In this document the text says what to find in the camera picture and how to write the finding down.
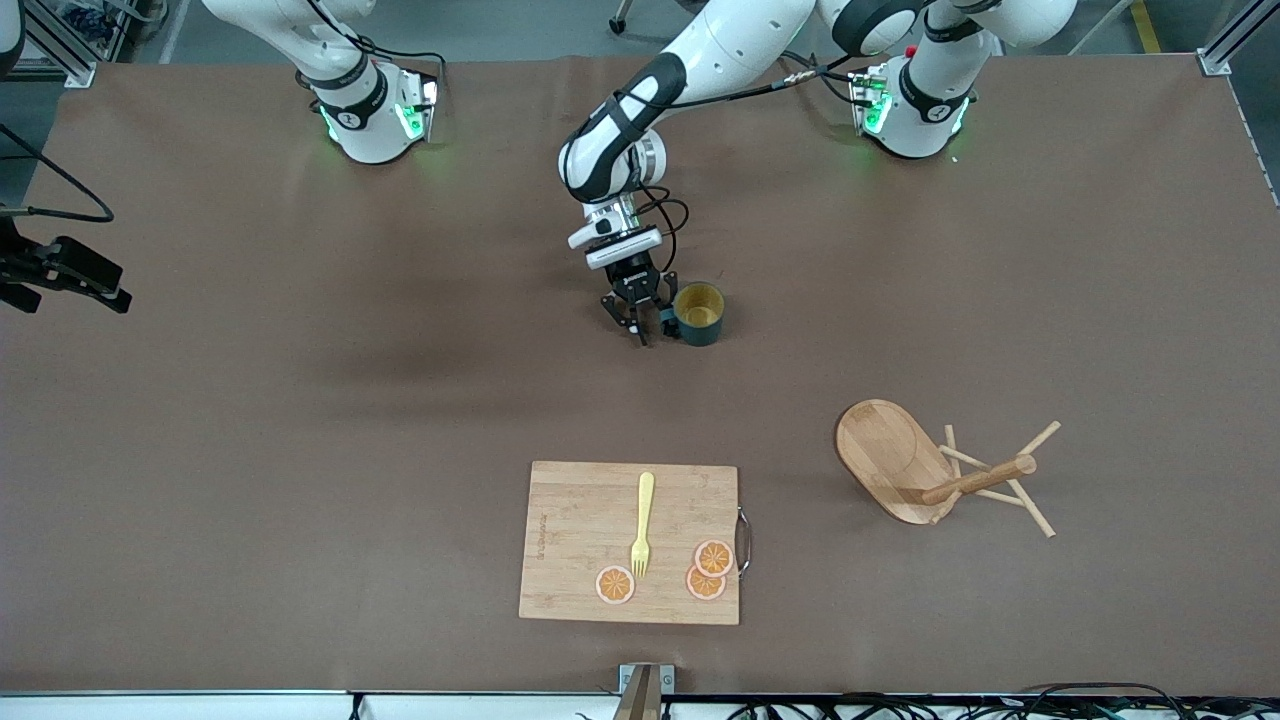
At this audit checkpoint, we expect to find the teal mug yellow inside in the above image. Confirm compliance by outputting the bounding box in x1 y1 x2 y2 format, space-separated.
660 281 726 349

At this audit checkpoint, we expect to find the wooden mug tree rack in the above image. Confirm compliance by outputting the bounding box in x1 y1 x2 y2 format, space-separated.
835 398 1062 539

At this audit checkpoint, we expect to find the yellow plastic fork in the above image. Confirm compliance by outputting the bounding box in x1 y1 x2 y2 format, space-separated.
630 472 657 579

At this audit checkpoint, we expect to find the grey office chair base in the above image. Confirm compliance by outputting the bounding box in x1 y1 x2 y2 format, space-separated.
610 0 701 36

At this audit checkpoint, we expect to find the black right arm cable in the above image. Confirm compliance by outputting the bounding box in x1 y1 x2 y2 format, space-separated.
0 122 115 223

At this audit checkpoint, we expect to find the aluminium frame post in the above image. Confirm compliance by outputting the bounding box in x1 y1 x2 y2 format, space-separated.
0 0 98 89
1196 0 1280 77

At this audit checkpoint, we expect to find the bamboo cutting board metal handle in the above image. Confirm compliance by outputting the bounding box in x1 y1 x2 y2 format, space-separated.
518 460 753 627

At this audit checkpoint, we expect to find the black left base cable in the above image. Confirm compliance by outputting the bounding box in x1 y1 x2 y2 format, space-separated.
780 50 863 107

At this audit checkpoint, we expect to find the black base cable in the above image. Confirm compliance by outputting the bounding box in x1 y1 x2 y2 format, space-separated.
300 0 448 91
780 50 863 107

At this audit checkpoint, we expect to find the black right base cable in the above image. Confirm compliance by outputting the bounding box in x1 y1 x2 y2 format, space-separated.
300 0 448 91

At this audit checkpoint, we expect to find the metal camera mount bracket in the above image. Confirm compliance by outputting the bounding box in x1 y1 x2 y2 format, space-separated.
612 663 675 720

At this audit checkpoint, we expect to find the black cable bundle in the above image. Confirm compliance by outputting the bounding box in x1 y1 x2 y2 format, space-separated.
728 683 1280 720

